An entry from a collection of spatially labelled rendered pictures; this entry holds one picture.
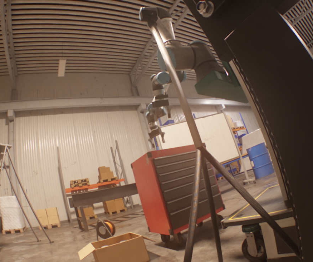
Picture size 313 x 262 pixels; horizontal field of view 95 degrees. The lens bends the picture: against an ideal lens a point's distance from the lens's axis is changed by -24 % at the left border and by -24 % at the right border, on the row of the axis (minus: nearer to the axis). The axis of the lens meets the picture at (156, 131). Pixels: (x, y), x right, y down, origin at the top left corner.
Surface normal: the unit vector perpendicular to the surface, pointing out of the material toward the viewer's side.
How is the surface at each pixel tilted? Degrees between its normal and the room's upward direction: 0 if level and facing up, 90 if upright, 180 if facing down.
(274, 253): 90
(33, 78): 90
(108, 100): 90
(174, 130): 90
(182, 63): 155
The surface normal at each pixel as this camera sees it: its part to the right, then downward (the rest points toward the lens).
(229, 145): 0.06, -0.32
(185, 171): 0.46, -0.39
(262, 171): -0.60, -0.08
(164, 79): 0.20, 0.08
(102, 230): -0.36, -0.19
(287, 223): -0.79, 0.04
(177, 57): 0.32, 0.28
